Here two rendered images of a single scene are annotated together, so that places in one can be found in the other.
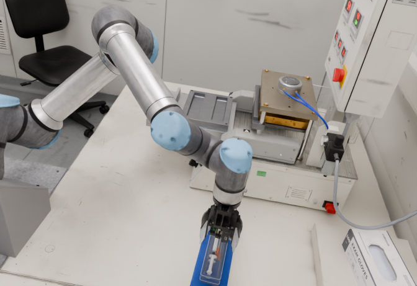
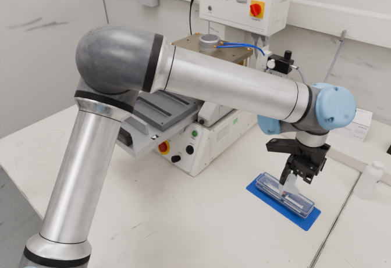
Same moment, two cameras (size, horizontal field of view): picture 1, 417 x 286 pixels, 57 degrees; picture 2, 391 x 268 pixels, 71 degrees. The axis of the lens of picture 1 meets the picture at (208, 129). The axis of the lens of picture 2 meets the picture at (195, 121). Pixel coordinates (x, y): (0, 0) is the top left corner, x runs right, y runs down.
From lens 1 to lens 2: 0.82 m
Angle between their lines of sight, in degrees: 41
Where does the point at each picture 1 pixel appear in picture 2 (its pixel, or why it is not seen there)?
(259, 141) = not seen: hidden behind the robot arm
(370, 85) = (281, 4)
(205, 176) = (203, 157)
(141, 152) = (120, 192)
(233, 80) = (45, 94)
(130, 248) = (244, 259)
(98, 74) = (110, 136)
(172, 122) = (345, 95)
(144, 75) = (258, 75)
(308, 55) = not seen: hidden behind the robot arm
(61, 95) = (81, 202)
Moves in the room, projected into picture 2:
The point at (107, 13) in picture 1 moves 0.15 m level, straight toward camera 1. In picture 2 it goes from (132, 34) to (229, 49)
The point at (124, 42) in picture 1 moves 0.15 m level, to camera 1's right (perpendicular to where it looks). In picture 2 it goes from (194, 57) to (243, 31)
